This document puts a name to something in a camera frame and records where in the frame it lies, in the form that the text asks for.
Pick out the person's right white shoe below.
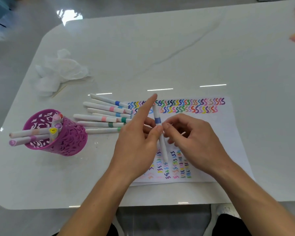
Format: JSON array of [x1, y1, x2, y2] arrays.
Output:
[[216, 203, 240, 219]]

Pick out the crumpled white tissue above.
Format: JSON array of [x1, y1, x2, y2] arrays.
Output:
[[30, 49, 91, 97]]

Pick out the light green banded white marker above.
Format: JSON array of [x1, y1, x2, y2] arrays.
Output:
[[85, 127, 123, 135]]

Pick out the person's left forearm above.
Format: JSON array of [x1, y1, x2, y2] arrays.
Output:
[[58, 169, 138, 236]]

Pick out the blue curtain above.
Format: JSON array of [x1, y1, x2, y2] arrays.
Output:
[[0, 0, 18, 25]]

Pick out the peach banded white marker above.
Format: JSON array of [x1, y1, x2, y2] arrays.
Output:
[[9, 128, 51, 139]]

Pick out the bunch of white markers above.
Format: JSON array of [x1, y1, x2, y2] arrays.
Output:
[[73, 93, 136, 135]]

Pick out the lilac banded white marker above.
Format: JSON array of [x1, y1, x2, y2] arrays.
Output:
[[9, 135, 49, 147]]

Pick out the person's right forearm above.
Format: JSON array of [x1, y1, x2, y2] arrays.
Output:
[[215, 159, 295, 236]]

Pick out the black trousers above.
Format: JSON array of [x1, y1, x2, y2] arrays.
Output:
[[51, 213, 251, 236]]

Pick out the pink perforated pen holder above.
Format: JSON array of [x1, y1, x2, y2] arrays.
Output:
[[22, 109, 88, 156]]

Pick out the grey green banded white marker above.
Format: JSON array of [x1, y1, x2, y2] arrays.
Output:
[[77, 121, 125, 128]]

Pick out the person's right hand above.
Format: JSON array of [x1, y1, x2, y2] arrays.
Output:
[[162, 113, 234, 175]]

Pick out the blue banded white marker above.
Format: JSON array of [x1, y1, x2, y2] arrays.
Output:
[[152, 104, 169, 163]]

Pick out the salmon banded white marker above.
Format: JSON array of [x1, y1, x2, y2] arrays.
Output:
[[73, 114, 118, 123]]

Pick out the person's left hand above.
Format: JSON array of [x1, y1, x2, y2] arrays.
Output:
[[108, 93, 164, 185]]

